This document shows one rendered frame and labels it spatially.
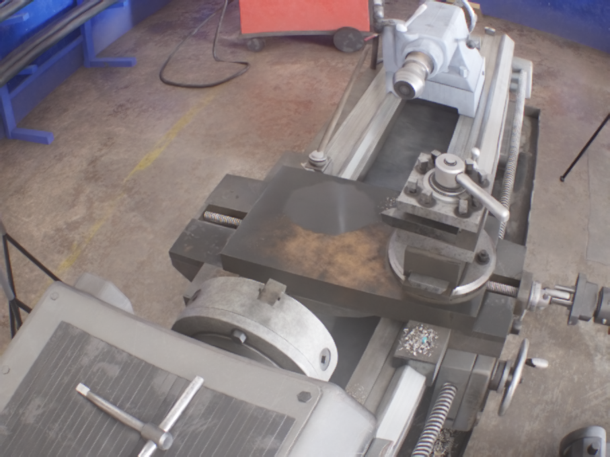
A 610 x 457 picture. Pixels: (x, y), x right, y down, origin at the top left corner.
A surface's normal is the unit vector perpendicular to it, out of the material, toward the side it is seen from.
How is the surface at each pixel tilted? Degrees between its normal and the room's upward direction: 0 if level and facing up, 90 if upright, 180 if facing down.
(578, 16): 90
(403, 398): 36
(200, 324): 90
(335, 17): 90
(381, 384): 0
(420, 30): 0
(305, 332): 45
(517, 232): 0
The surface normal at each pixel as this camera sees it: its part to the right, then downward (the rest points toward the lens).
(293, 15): -0.05, 0.68
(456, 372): -0.39, 0.64
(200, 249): -0.05, -0.73
